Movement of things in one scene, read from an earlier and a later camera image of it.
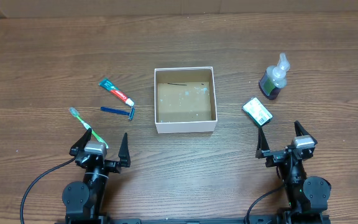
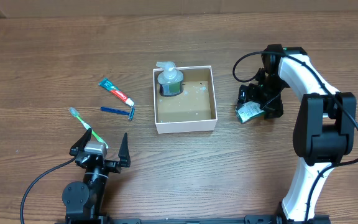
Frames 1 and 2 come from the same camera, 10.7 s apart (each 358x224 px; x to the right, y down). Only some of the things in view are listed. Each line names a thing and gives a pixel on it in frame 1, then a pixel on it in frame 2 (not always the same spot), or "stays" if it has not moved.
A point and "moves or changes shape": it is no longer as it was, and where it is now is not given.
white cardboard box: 184,99 stays
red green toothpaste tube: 117,91 stays
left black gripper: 123,156 stays
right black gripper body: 278,155 to 270,95
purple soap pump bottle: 275,78 moves or changes shape
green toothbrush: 76,114 stays
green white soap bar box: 257,111 moves or changes shape
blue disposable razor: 131,112 stays
